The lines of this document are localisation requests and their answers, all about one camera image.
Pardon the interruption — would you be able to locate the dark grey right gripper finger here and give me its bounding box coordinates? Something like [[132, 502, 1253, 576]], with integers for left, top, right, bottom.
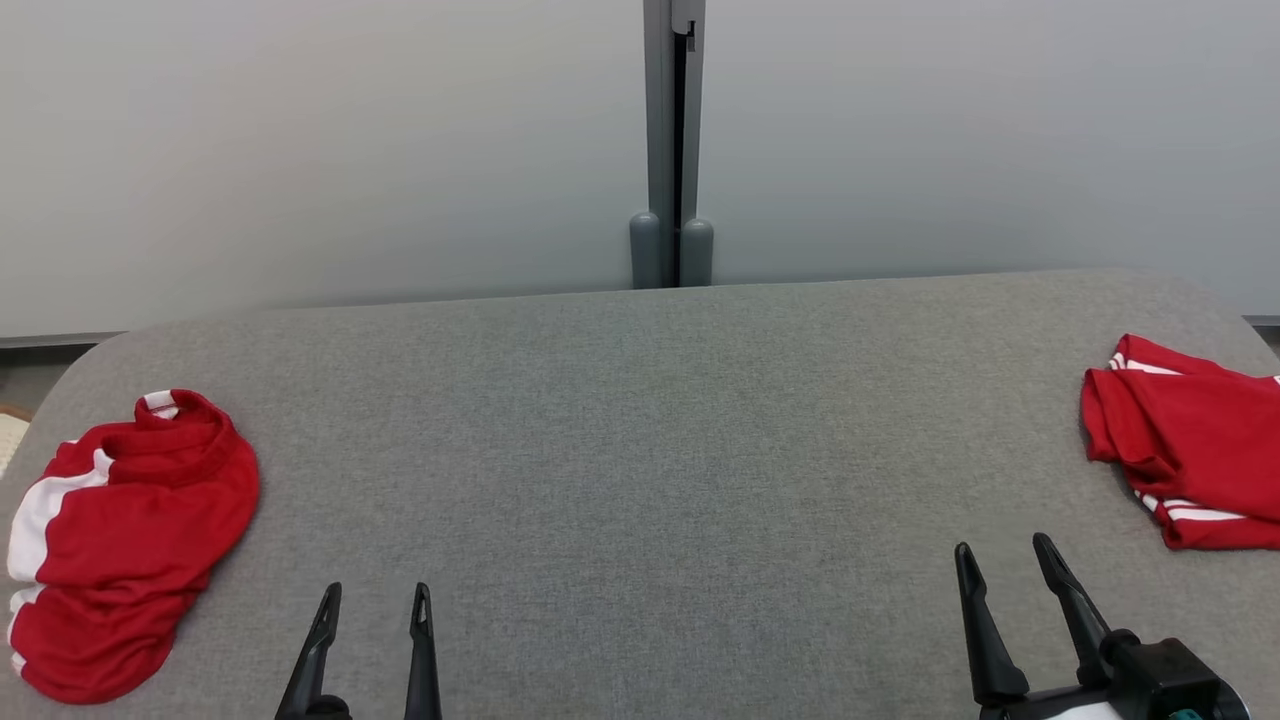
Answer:
[[953, 541, 1032, 707], [1031, 532, 1115, 688]]

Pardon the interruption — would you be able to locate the red jersey with paper tag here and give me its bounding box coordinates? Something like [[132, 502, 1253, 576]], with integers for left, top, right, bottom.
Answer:
[[1079, 334, 1280, 552]]

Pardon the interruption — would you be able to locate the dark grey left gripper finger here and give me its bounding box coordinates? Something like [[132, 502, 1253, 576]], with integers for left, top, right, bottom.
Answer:
[[275, 582, 353, 720], [404, 582, 444, 720]]

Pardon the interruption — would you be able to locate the grey rounded partition foot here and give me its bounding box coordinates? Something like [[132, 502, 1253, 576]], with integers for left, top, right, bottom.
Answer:
[[679, 217, 715, 288], [629, 210, 663, 291]]

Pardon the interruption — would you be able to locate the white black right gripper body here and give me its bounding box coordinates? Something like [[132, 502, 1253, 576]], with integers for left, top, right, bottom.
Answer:
[[974, 682, 1126, 720]]

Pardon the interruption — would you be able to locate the beige woven basket brown rim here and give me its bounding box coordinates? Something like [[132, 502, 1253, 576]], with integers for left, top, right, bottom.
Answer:
[[0, 403, 33, 479]]

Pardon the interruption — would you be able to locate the red jersey with ribbed collar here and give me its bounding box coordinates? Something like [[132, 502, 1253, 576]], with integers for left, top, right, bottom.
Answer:
[[5, 389, 262, 705]]

